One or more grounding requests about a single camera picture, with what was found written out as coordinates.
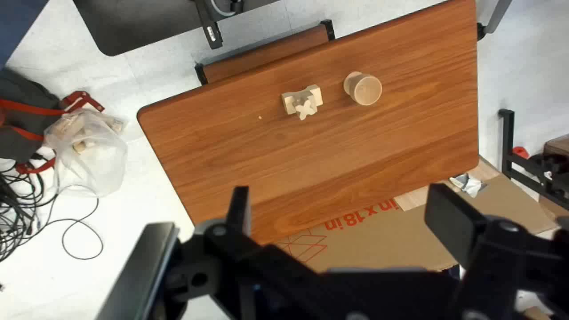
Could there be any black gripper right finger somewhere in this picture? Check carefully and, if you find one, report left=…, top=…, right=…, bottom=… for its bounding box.
left=424, top=182, right=502, bottom=271

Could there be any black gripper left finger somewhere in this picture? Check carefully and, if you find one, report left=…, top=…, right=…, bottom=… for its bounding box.
left=196, top=186, right=255, bottom=246

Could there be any rectangular wooden block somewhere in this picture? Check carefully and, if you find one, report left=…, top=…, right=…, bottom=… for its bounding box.
left=279, top=84, right=326, bottom=118

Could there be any wooden cylinder block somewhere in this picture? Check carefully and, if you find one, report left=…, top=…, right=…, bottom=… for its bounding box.
left=342, top=70, right=386, bottom=109

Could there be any crumpled white paper scrap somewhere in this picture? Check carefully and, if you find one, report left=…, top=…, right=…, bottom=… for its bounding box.
left=448, top=173, right=486, bottom=200

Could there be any brown cardboard box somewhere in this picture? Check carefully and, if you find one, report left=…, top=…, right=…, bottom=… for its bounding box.
left=274, top=155, right=560, bottom=276

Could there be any brown wooden chair seat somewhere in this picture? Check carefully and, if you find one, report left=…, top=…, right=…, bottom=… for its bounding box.
left=194, top=19, right=338, bottom=88

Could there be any clear plastic bag of blocks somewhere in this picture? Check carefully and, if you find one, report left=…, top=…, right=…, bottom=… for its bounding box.
left=45, top=109, right=130, bottom=198

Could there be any grey metal table leg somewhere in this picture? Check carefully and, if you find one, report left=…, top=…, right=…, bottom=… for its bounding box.
left=475, top=0, right=516, bottom=42

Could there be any blue fabric panel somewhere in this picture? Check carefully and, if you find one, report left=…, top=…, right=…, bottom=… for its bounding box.
left=0, top=0, right=50, bottom=72

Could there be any black metal stand frame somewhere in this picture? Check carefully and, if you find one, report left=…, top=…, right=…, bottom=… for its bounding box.
left=496, top=107, right=569, bottom=212

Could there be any black cable bundle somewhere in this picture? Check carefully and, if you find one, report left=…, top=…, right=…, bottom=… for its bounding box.
left=0, top=155, right=107, bottom=264

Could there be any grey backpack with red straps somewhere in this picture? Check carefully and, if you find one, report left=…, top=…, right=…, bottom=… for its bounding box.
left=0, top=68, right=107, bottom=177

